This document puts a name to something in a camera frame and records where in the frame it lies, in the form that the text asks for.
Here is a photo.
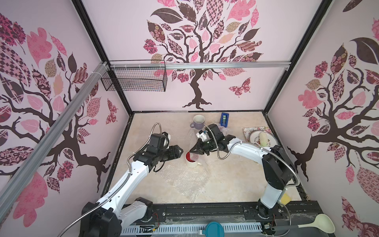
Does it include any white mug red inside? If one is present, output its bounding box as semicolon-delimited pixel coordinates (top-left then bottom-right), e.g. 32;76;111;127
185;152;202;168

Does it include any blue tape dispenser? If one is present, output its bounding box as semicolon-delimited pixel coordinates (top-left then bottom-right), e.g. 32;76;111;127
220;113;229;127

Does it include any clear bubble wrap sheet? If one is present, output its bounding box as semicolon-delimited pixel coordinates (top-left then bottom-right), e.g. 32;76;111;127
208;123;231;136
159;128;210;202

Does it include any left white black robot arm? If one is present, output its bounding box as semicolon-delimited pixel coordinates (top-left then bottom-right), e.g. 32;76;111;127
79;145;184;237

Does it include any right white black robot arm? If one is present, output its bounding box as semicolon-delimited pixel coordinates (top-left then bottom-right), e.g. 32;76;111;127
189;124;300;209

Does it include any right flexible metal conduit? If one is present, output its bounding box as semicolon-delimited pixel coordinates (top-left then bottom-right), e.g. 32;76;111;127
204;124;300;189

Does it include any flexible metal conduit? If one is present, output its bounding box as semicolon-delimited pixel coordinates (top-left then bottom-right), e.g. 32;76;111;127
58;122;169;237
204;124;300;189

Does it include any lavender mug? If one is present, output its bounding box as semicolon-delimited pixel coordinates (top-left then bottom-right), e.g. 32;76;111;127
190;115;205;130

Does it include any floral square placemat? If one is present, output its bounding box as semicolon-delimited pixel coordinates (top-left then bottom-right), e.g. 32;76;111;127
242;126;279;147

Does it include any white artificial rose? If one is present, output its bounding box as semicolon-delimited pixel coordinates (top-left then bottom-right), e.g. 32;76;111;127
259;131;269;147

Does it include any round white plate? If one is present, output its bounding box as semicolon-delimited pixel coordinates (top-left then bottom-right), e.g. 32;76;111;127
249;130;279;147

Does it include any left flexible metal conduit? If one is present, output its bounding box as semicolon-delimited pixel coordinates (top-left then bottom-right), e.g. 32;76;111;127
58;122;169;237

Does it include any teal round lid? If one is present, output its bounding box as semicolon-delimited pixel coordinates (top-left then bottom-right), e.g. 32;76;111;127
198;222;225;237

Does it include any yellow green sponge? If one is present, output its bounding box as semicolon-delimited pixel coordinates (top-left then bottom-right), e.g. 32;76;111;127
278;192;292;206

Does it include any cream plastic ladle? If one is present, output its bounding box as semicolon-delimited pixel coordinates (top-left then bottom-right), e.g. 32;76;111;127
271;214;336;234

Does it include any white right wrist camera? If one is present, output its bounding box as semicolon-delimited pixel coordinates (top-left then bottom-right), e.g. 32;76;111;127
196;130;209;142

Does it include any black wire basket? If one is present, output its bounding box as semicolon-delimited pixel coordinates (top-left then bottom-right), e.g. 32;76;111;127
101;59;168;92

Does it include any white slotted cable duct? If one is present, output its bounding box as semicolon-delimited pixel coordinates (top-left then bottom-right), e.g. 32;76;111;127
120;222;262;237

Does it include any rear aluminium frame bar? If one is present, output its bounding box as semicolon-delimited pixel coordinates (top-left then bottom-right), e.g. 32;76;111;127
110;61;291;70

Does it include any aluminium frame bar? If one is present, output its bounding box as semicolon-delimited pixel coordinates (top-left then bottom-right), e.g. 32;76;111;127
1;62;109;220
110;61;291;70

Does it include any left aluminium frame bar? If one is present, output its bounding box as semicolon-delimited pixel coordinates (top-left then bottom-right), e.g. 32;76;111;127
1;62;109;220

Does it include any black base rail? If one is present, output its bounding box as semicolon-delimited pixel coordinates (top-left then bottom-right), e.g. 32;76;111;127
121;200;329;237

